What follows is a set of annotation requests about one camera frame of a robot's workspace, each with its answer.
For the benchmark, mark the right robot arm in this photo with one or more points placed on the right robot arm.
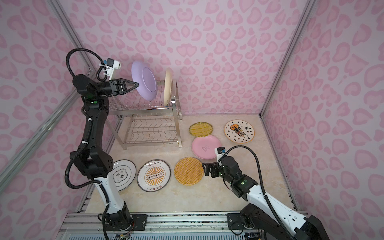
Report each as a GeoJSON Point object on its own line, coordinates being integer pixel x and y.
{"type": "Point", "coordinates": [263, 211]}

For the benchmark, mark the orange woven pattern plate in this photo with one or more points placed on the orange woven pattern plate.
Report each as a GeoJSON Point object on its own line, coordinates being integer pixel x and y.
{"type": "Point", "coordinates": [188, 171]}

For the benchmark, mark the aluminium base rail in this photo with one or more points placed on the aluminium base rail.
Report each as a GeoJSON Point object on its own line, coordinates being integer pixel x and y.
{"type": "Point", "coordinates": [162, 226]}

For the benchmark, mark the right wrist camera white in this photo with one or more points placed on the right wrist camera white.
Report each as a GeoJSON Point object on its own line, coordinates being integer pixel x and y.
{"type": "Point", "coordinates": [220, 152]}

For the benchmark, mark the white plate black rim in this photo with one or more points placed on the white plate black rim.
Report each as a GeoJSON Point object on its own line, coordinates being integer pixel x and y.
{"type": "Point", "coordinates": [124, 173]}

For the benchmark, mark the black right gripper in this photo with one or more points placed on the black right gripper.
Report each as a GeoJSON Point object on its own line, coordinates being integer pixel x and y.
{"type": "Point", "coordinates": [212, 169]}

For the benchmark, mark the aluminium frame profile right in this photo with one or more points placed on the aluminium frame profile right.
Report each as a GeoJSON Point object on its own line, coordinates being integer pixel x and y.
{"type": "Point", "coordinates": [308, 11]}

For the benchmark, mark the cream beige plate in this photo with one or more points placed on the cream beige plate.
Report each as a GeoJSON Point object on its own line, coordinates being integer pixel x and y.
{"type": "Point", "coordinates": [168, 87]}

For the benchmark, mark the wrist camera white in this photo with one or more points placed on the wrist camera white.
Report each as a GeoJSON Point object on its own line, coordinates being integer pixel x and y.
{"type": "Point", "coordinates": [220, 152]}
{"type": "Point", "coordinates": [110, 66]}

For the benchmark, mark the aluminium frame profile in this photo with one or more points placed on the aluminium frame profile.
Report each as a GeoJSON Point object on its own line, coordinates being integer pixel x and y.
{"type": "Point", "coordinates": [308, 11]}
{"type": "Point", "coordinates": [20, 159]}

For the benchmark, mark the white plate orange sunburst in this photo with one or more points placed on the white plate orange sunburst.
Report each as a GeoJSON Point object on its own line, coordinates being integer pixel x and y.
{"type": "Point", "coordinates": [153, 176]}

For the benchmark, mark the green yellow woven plate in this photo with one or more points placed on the green yellow woven plate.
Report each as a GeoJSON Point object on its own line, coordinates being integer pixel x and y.
{"type": "Point", "coordinates": [201, 129]}

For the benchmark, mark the pink plate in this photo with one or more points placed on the pink plate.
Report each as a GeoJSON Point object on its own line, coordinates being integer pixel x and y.
{"type": "Point", "coordinates": [205, 147]}

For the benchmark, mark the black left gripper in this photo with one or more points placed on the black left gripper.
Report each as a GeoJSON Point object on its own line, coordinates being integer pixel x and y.
{"type": "Point", "coordinates": [121, 86]}

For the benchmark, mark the purple plate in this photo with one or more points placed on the purple plate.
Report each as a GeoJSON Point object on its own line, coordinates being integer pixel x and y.
{"type": "Point", "coordinates": [143, 75]}

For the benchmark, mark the aluminium frame profile left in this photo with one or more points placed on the aluminium frame profile left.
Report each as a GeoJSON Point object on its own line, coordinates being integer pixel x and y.
{"type": "Point", "coordinates": [20, 159]}

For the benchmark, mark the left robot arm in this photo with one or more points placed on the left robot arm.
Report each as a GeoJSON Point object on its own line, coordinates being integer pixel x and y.
{"type": "Point", "coordinates": [90, 164]}

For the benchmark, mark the stainless steel dish rack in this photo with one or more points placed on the stainless steel dish rack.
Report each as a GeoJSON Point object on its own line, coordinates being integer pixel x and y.
{"type": "Point", "coordinates": [134, 121]}

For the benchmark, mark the white star cartoon plate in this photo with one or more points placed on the white star cartoon plate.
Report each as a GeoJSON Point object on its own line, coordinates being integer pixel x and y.
{"type": "Point", "coordinates": [239, 131]}

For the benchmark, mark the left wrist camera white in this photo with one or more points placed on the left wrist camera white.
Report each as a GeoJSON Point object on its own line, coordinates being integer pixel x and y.
{"type": "Point", "coordinates": [110, 66]}

